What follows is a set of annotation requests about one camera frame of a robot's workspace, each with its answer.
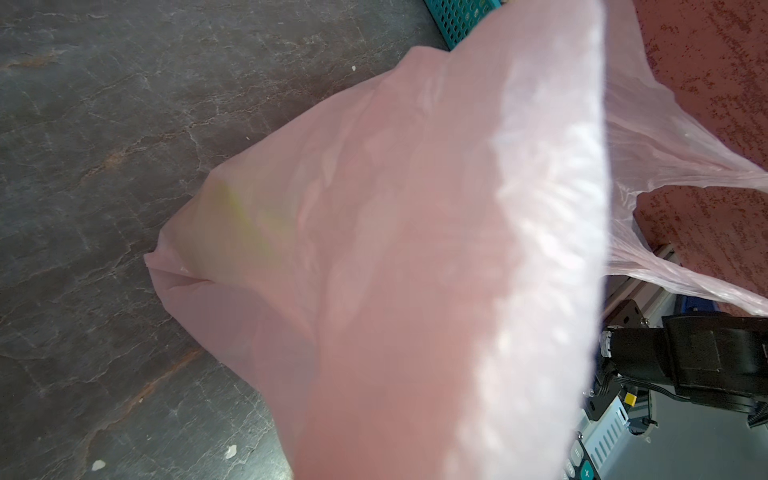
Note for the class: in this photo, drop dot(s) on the blue handheld device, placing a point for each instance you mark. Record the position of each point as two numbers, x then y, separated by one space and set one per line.
690 305

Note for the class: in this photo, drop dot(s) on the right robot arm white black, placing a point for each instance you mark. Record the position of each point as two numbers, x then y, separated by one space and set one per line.
704 358

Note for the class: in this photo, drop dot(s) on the teal plastic basket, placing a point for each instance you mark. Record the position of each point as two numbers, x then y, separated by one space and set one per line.
455 19

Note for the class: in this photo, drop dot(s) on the pink plastic bag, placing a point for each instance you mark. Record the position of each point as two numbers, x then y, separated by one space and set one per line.
411 272

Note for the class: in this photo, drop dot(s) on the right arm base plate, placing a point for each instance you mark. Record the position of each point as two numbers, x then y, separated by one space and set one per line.
624 318

